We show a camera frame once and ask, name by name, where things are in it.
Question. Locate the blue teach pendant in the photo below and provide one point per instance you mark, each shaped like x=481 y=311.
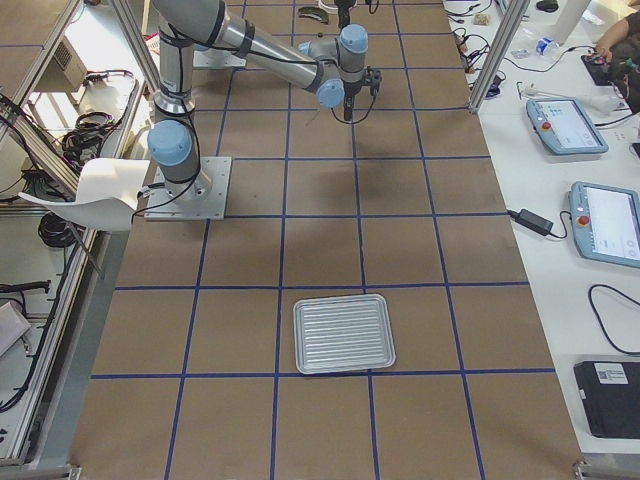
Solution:
x=564 y=127
x=605 y=223

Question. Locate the green brake shoe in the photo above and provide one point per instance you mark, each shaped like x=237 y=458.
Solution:
x=314 y=13

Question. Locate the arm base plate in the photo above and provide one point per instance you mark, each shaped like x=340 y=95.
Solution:
x=206 y=198
x=216 y=60

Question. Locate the black box with label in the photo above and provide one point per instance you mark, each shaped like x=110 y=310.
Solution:
x=610 y=397

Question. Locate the ribbed metal tray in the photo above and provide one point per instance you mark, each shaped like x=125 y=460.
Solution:
x=342 y=334

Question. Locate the clear plastic bottle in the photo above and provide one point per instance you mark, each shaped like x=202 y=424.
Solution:
x=546 y=47

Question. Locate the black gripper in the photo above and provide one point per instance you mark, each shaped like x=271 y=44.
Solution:
x=351 y=89
x=342 y=8

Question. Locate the aluminium frame post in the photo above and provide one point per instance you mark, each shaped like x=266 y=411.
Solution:
x=505 y=33

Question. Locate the far blue teach pendant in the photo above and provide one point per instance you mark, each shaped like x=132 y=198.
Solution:
x=564 y=127

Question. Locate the black power adapter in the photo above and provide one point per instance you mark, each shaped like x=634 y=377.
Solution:
x=531 y=221

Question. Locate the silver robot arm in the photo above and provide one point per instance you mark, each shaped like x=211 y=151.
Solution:
x=334 y=70

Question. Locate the near blue teach pendant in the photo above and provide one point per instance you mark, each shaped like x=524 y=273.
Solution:
x=605 y=223

